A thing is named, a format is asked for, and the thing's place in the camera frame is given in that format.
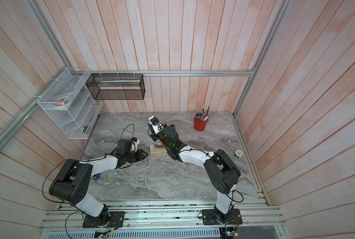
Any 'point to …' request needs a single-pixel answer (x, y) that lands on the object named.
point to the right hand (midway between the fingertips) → (150, 122)
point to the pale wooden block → (156, 152)
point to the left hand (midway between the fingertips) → (147, 156)
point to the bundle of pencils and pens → (200, 115)
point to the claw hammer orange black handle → (161, 145)
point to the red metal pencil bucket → (199, 125)
